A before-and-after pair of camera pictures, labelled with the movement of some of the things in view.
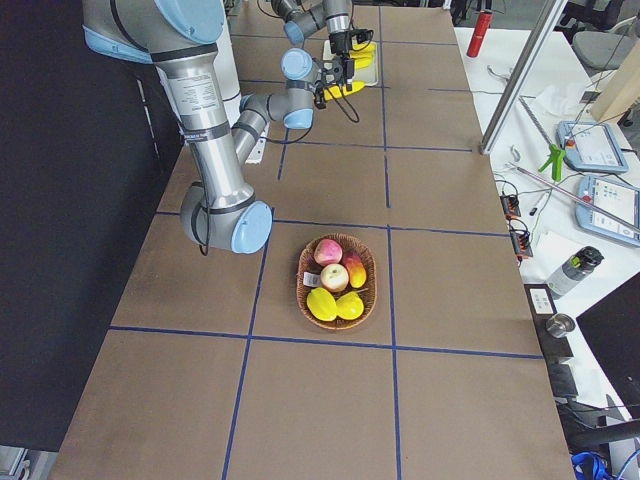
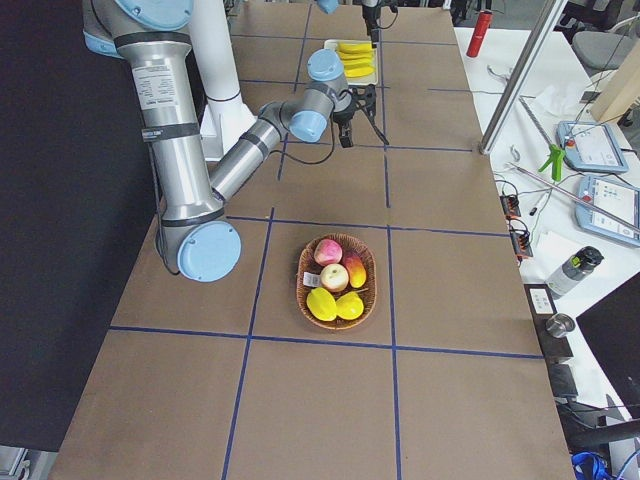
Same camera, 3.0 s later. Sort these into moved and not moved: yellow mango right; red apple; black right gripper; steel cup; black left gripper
Moved: black right gripper; black left gripper
Not moved: steel cup; red apple; yellow mango right
